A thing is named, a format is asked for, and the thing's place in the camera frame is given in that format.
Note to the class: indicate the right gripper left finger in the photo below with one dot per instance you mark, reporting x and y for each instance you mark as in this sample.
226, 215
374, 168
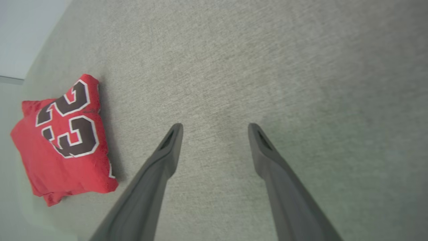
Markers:
143, 201

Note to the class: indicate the grey fabric sofa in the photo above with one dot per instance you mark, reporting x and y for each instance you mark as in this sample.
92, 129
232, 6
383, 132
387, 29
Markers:
267, 67

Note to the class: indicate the red basketball jersey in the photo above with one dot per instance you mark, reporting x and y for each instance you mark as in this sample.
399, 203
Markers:
67, 167

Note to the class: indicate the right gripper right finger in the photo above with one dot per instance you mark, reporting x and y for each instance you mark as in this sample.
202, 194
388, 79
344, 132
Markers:
291, 201

